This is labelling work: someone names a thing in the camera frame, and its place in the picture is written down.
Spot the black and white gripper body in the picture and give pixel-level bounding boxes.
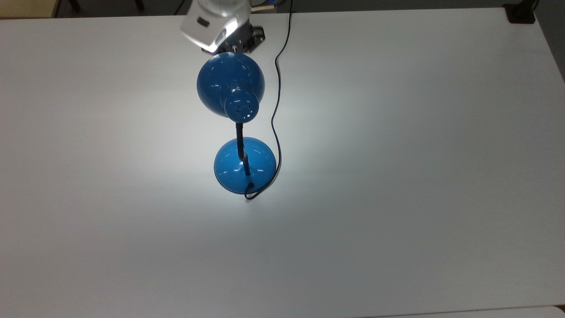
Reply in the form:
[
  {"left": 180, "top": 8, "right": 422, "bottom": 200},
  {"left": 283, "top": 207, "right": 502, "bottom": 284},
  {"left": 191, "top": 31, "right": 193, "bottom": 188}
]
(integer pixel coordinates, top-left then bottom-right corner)
[{"left": 180, "top": 10, "right": 266, "bottom": 55}]

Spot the blue desk lamp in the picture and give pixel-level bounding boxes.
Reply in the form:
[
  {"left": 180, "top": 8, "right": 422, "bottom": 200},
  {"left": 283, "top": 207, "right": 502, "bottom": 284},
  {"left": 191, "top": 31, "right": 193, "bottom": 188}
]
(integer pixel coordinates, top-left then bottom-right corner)
[{"left": 196, "top": 52, "right": 277, "bottom": 195}]

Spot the beige wooden cabinet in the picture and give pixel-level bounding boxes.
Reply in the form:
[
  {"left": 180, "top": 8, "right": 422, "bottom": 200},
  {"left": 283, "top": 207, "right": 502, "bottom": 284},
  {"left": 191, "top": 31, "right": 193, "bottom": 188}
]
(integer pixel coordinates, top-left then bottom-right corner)
[{"left": 0, "top": 0, "right": 61, "bottom": 19}]

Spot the black table clamp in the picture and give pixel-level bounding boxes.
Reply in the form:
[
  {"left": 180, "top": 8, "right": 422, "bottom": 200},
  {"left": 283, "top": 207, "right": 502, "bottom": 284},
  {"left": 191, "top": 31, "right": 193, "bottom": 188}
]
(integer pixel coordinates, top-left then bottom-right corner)
[{"left": 503, "top": 3, "right": 537, "bottom": 24}]

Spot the black lamp power cable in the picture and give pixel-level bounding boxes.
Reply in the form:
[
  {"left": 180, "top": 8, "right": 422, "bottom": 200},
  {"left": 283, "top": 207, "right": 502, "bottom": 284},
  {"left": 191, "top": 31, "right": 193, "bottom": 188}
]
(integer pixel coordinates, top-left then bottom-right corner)
[{"left": 244, "top": 0, "right": 294, "bottom": 201}]

